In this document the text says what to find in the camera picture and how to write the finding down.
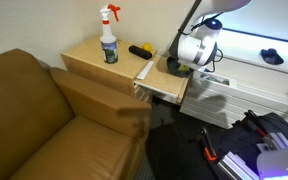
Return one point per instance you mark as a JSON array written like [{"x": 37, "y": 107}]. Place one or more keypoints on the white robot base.
[{"x": 282, "y": 163}]

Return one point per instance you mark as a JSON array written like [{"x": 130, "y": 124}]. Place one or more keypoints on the blue object on sill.
[{"x": 271, "y": 56}]

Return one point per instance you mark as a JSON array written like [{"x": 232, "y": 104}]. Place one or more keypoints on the small yellow object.
[{"x": 147, "y": 47}]

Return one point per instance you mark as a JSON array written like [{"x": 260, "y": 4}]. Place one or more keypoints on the spray bottle with red trigger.
[{"x": 108, "y": 40}]

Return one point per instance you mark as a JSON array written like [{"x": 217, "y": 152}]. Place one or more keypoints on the aluminium extrusion rails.
[{"x": 237, "y": 169}]

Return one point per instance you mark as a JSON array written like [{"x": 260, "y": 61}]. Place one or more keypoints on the yellow sponge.
[{"x": 183, "y": 68}]

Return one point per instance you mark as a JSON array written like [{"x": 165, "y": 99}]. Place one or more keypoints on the black bowl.
[{"x": 173, "y": 66}]

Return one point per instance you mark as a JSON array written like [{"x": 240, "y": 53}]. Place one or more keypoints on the light wooden side table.
[{"x": 86, "y": 59}]

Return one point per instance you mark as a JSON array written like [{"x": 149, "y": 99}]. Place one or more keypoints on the orange handled clamp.
[{"x": 209, "y": 151}]

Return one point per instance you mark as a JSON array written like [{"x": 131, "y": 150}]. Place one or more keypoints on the black breadboard robot platform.
[{"x": 242, "y": 140}]

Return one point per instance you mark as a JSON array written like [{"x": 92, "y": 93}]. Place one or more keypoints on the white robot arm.
[{"x": 195, "y": 43}]

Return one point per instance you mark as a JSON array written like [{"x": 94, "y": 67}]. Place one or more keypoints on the red black clamp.
[{"x": 251, "y": 117}]

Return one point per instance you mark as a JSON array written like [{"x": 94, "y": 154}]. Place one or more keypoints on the white wall heater unit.
[{"x": 221, "y": 101}]

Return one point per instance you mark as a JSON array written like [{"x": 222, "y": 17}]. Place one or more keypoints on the brown leather armchair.
[{"x": 56, "y": 125}]

